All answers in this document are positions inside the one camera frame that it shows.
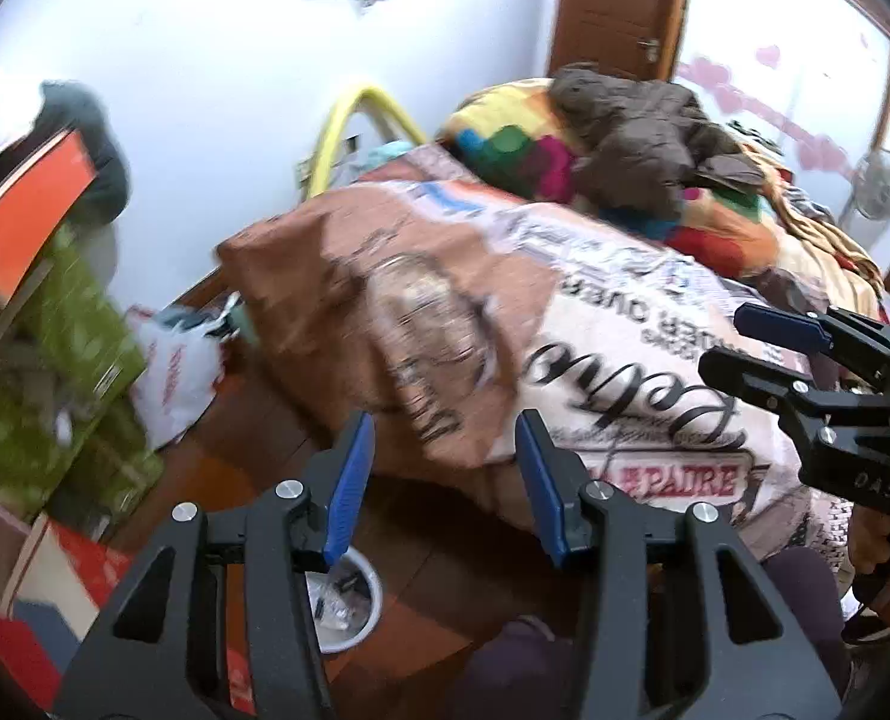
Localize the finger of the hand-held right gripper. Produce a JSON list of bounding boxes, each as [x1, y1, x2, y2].
[[698, 349, 870, 467], [733, 302, 890, 380]]

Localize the yellow hoop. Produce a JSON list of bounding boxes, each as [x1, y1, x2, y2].
[[306, 76, 427, 200]]

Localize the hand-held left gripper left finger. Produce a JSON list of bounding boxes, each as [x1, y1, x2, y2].
[[51, 411, 377, 720]]

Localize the glass pane with heart stickers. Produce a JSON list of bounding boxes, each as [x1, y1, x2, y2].
[[673, 0, 890, 200]]

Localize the red leaf-print box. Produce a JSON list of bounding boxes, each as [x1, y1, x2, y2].
[[0, 480, 255, 715]]

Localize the tan fleece blanket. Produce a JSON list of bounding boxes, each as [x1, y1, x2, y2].
[[760, 150, 887, 316]]

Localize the multicoloured patchwork blanket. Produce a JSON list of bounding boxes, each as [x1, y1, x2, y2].
[[437, 79, 783, 271]]

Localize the dark green cushion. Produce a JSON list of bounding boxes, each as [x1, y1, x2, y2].
[[36, 79, 131, 226]]

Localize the brown wooden door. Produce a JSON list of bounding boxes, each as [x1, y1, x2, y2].
[[548, 0, 693, 83]]

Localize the brown jacket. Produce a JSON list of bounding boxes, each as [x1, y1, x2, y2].
[[548, 67, 765, 222]]

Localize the orange shoe box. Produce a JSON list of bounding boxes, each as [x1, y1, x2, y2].
[[0, 127, 101, 308]]

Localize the brown printed blanket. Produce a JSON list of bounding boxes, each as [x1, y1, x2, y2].
[[216, 142, 866, 563]]

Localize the person's right hand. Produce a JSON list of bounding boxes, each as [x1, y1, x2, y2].
[[846, 499, 890, 580]]

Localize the white standing fan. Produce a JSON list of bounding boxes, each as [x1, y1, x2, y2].
[[852, 150, 890, 224]]

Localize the person's purple trousers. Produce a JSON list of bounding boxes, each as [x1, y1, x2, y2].
[[445, 546, 852, 720]]

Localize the white plastic bag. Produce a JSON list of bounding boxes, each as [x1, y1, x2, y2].
[[126, 304, 227, 451]]

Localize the small white waste bin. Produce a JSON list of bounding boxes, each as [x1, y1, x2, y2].
[[306, 546, 384, 653]]

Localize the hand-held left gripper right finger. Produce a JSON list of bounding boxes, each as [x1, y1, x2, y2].
[[515, 409, 843, 720]]

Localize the green leaf-print storage box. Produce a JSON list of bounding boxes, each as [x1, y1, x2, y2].
[[0, 315, 71, 500], [32, 223, 150, 421], [55, 397, 165, 537]]

